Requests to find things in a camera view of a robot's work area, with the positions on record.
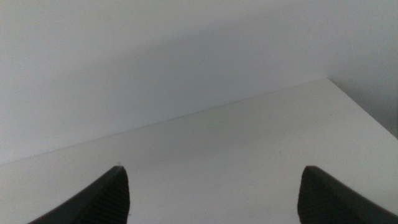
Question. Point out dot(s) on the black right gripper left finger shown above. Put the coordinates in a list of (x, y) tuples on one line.
[(102, 202)]

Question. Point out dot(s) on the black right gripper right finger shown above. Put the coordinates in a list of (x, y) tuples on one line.
[(323, 202)]

